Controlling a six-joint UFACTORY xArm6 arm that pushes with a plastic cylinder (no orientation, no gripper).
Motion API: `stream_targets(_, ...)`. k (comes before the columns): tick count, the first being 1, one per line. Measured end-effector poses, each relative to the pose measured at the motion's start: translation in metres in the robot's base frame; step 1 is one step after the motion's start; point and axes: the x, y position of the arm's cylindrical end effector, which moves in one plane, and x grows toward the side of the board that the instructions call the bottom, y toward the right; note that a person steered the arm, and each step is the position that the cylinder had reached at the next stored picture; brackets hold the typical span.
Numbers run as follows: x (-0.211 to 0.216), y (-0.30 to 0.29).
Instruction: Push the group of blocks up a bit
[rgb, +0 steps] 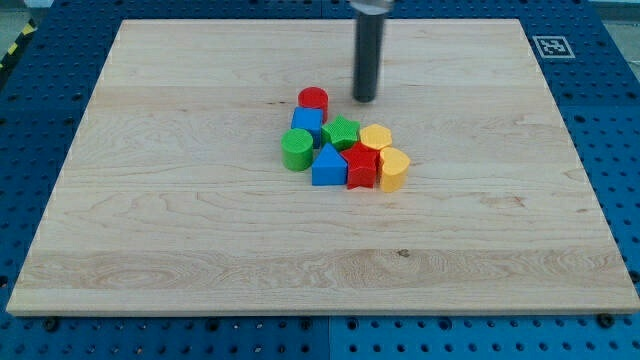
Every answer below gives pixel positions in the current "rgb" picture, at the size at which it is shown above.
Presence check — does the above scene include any silver rod mount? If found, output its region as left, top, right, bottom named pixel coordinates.
left=350, top=0, right=394, bottom=14

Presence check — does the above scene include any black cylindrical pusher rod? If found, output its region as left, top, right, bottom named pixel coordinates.
left=352, top=12, right=386, bottom=103

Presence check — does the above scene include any red cylinder block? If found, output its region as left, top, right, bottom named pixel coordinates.
left=298, top=86, right=329, bottom=123

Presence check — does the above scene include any yellow hexagon block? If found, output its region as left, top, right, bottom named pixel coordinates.
left=359, top=124, right=393, bottom=150

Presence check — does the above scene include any green star block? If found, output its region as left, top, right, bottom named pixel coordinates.
left=321, top=115, right=360, bottom=152

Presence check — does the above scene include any blue cube block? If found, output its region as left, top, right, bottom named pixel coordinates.
left=291, top=107, right=323, bottom=149

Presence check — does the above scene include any red star block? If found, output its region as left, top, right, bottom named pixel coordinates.
left=341, top=142, right=379, bottom=189

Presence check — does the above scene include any yellow heart block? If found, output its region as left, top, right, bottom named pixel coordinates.
left=380, top=147, right=411, bottom=193

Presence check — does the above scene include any green cylinder block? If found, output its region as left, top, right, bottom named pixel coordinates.
left=281, top=128, right=313, bottom=171

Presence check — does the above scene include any blue triangle block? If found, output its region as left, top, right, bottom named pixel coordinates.
left=311, top=143, right=348, bottom=186

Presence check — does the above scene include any white fiducial marker tag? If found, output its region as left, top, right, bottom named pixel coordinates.
left=533, top=35, right=575, bottom=59

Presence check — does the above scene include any light wooden board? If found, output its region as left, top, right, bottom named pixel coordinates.
left=7, top=19, right=639, bottom=317

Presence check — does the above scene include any black bolt front right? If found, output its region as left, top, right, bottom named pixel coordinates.
left=596, top=313, right=615, bottom=329

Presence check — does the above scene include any black bolt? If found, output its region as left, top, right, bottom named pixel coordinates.
left=42, top=317, right=59, bottom=333
left=596, top=313, right=615, bottom=329

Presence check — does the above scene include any black bolt front left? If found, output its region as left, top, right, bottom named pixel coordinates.
left=42, top=317, right=59, bottom=333

